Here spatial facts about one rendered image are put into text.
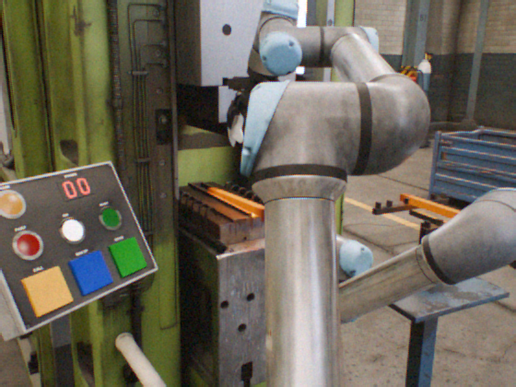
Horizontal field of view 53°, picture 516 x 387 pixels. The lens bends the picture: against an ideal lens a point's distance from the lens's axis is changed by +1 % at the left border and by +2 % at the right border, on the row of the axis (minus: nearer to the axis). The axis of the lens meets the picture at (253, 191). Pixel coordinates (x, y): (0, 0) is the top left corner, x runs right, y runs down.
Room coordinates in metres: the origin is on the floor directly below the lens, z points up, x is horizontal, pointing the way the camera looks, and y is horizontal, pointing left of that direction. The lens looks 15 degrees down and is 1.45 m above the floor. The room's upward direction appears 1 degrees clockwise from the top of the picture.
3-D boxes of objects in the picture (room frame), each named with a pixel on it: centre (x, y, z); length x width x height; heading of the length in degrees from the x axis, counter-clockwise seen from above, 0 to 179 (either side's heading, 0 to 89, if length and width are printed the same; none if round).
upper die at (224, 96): (1.59, 0.12, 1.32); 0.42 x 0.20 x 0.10; 32
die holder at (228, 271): (1.63, 0.08, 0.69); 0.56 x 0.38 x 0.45; 32
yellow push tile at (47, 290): (0.89, 0.39, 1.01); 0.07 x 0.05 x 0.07; 147
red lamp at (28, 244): (0.91, 0.43, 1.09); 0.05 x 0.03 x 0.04; 122
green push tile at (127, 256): (1.06, 0.28, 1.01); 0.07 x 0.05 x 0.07; 147
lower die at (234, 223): (1.59, 0.12, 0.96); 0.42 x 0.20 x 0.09; 32
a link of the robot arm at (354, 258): (1.09, -0.22, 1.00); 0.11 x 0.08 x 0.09; 32
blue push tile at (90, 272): (0.97, 0.33, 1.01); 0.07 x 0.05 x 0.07; 147
